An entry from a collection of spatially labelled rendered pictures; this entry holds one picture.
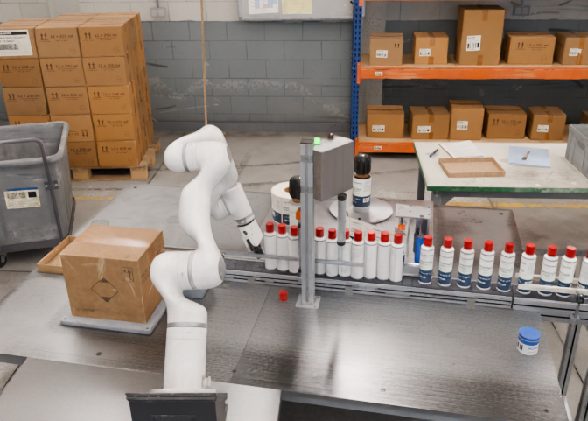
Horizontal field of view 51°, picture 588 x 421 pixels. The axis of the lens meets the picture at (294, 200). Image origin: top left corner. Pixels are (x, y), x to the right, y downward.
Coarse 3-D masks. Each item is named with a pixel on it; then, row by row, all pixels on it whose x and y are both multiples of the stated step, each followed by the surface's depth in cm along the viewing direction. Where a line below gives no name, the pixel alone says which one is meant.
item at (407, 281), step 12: (228, 264) 260; (240, 264) 260; (252, 264) 260; (264, 264) 260; (324, 276) 251; (408, 276) 250; (432, 288) 242; (444, 288) 242; (456, 288) 241; (492, 288) 241
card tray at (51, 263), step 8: (64, 240) 285; (72, 240) 288; (56, 248) 279; (64, 248) 285; (48, 256) 273; (56, 256) 278; (40, 264) 265; (48, 264) 264; (56, 264) 271; (48, 272) 266; (56, 272) 265
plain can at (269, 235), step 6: (270, 222) 250; (270, 228) 249; (264, 234) 250; (270, 234) 249; (264, 240) 251; (270, 240) 250; (264, 246) 253; (270, 246) 251; (264, 252) 254; (270, 252) 252; (270, 264) 255
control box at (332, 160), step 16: (320, 144) 218; (336, 144) 218; (352, 144) 222; (320, 160) 213; (336, 160) 218; (352, 160) 225; (320, 176) 216; (336, 176) 221; (352, 176) 228; (320, 192) 218; (336, 192) 224
